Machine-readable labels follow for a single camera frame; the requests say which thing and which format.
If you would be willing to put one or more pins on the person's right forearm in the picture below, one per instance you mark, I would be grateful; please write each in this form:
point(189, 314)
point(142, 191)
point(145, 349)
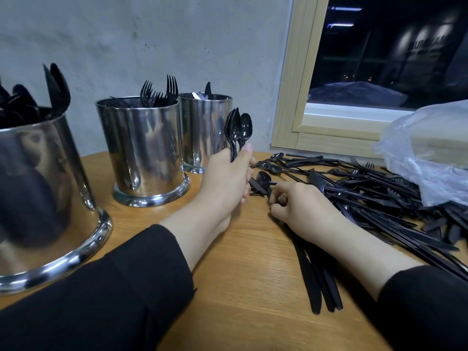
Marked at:
point(409, 296)

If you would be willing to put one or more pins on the person's right hand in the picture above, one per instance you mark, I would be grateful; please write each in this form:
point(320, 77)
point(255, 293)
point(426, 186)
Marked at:
point(303, 212)

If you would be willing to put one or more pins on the bundle of black cutlery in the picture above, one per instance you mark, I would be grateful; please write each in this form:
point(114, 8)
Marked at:
point(159, 98)
point(196, 95)

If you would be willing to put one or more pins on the person's left hand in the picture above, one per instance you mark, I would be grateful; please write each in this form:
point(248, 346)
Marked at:
point(223, 186)

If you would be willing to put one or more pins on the person's left forearm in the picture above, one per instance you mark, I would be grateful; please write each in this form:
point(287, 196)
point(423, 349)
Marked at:
point(110, 288)

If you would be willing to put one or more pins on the pile of black plastic cutlery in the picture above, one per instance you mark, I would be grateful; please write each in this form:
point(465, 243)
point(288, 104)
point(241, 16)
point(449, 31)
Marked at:
point(380, 208)

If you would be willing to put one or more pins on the black plastic spoon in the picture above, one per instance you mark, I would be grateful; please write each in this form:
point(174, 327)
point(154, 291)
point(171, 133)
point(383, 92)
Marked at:
point(232, 128)
point(246, 126)

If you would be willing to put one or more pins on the dark parked car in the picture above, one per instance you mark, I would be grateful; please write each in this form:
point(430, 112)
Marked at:
point(358, 95)

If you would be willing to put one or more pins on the bunch of black spoons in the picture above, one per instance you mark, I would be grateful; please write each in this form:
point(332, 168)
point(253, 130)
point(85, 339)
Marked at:
point(29, 106)

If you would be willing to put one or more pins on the clear plastic bag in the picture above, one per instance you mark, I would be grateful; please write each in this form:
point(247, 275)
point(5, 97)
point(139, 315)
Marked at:
point(428, 153)

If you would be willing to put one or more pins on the black plastic fork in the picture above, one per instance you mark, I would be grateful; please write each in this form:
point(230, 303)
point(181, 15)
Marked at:
point(172, 85)
point(146, 91)

